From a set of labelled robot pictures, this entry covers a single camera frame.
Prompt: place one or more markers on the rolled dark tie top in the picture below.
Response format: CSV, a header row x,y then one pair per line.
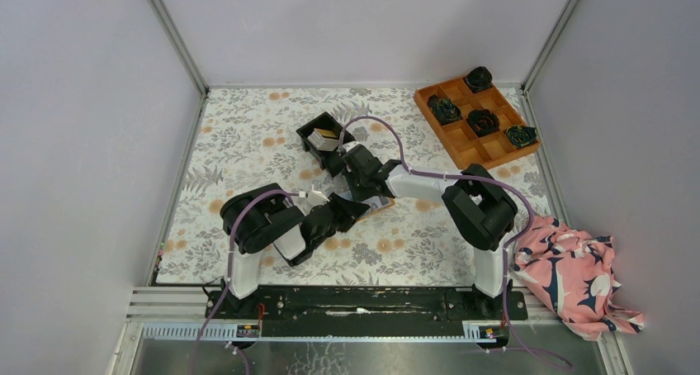
x,y
479,79

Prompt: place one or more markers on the rolled green tie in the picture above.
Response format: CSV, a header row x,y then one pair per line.
x,y
521,136
444,110

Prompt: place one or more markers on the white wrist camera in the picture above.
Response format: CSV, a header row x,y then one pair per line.
x,y
345,147
313,197

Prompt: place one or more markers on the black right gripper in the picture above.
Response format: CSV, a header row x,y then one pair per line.
x,y
356,196

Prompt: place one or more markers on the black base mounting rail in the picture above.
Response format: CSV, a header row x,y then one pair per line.
x,y
371,312

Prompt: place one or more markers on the stack of credit cards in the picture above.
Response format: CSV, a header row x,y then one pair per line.
x,y
323,140

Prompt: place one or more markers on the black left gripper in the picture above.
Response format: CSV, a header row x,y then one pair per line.
x,y
346,210

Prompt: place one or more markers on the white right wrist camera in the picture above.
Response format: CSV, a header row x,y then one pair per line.
x,y
345,147

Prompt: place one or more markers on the rolled green tie left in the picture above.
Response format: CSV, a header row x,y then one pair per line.
x,y
444,110

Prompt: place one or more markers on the yellow leather card holder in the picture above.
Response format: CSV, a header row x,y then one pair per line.
x,y
377,204

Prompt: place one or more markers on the rolled dark tie centre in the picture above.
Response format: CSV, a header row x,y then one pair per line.
x,y
483,122

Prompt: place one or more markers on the pink patterned cloth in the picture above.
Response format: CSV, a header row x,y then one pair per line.
x,y
571,273

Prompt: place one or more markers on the black plastic card box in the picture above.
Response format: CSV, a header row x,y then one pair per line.
x,y
330,161

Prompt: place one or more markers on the rolled green tie right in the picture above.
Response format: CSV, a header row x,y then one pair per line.
x,y
521,136

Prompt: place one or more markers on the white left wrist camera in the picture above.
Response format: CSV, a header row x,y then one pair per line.
x,y
313,197

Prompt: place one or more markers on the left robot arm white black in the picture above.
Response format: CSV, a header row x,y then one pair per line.
x,y
295,223

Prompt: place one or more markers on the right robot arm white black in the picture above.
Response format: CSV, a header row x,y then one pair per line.
x,y
483,212

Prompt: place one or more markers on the rolled dark tie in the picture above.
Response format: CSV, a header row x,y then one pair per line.
x,y
479,79
483,122

